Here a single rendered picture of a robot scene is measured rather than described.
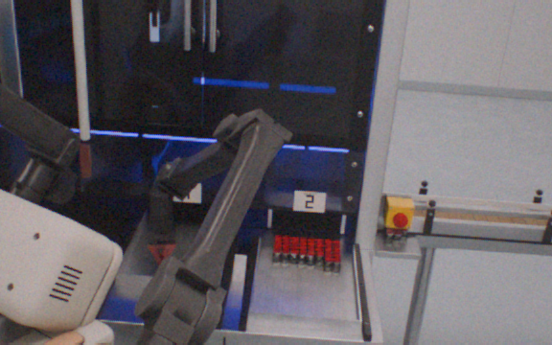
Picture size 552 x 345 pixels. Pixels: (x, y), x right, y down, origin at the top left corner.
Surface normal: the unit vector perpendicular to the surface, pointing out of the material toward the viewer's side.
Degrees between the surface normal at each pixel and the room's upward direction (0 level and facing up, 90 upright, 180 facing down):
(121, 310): 0
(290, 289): 0
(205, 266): 49
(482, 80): 90
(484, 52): 90
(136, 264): 0
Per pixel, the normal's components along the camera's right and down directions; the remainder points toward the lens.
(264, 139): 0.54, -0.34
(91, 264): 0.85, 0.26
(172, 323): 0.45, -0.16
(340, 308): 0.07, -0.91
